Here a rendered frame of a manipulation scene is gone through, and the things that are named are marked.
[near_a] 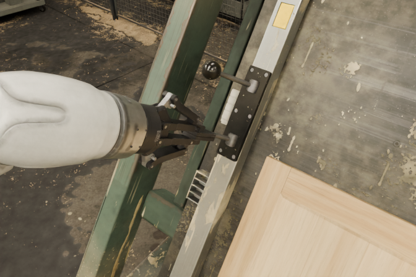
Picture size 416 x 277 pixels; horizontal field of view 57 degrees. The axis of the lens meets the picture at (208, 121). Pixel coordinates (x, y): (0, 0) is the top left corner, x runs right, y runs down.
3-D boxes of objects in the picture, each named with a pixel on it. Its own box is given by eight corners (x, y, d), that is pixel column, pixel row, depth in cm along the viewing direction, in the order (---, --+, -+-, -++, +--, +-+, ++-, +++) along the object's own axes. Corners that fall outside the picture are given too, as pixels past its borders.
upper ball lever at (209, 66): (249, 94, 82) (195, 75, 75) (255, 77, 81) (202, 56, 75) (259, 98, 79) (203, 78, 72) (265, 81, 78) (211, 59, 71)
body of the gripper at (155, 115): (134, 166, 54) (173, 164, 62) (155, 109, 53) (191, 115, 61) (98, 144, 57) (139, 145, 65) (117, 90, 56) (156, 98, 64)
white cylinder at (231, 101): (236, 89, 87) (223, 122, 88) (229, 87, 84) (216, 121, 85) (247, 94, 85) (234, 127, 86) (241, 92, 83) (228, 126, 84)
